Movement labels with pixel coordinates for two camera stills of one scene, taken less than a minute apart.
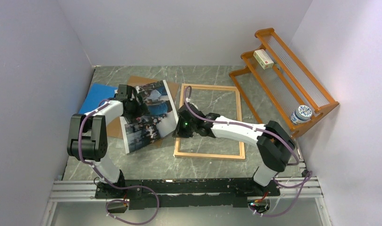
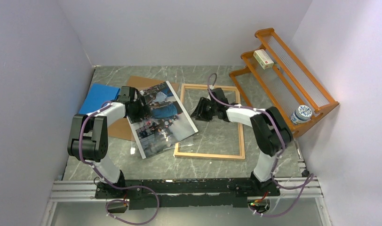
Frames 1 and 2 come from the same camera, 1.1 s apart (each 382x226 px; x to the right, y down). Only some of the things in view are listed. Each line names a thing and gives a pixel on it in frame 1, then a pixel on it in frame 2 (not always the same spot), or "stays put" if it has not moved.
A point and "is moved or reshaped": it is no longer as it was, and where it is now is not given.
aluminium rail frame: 297,189 stays put
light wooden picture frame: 184,85 stays put
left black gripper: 142,109 stays put
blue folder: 98,92 stays put
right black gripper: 179,132 → 199,113
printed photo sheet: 138,132 is moved or reshaped
